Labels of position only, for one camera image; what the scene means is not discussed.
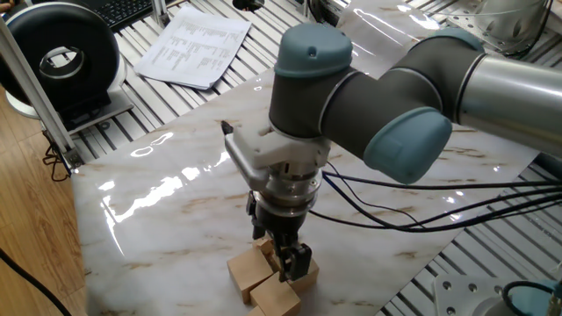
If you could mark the small wooden cube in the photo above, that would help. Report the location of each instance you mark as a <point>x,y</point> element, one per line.
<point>264,246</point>

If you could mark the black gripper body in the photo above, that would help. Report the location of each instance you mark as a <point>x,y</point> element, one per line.
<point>281,226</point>

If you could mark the black computer keyboard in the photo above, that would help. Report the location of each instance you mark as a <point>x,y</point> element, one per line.
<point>123,11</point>

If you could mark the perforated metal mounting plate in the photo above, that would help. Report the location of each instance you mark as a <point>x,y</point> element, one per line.
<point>465,19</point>

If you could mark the white printed paper stack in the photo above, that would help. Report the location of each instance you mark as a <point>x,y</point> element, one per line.
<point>189,52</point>

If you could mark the white marble pattern board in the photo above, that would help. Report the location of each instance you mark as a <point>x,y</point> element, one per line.
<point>175,197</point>

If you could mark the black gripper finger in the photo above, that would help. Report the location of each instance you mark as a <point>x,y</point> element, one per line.
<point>296,263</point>
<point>254,215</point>

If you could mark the aluminium frame post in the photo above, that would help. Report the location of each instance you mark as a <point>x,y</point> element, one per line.
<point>39,101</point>

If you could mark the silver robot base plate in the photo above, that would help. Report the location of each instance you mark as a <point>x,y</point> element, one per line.
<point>461,294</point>

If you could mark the large wooden cube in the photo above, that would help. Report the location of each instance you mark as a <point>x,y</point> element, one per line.
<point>275,294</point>
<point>255,311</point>
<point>307,276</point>
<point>249,273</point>

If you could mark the white wrist mount housing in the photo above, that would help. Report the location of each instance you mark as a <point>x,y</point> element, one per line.
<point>272,151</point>

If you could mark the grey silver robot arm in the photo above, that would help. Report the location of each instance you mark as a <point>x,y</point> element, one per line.
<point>351,101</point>

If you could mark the short metal upright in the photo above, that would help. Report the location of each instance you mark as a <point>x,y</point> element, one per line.
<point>160,13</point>

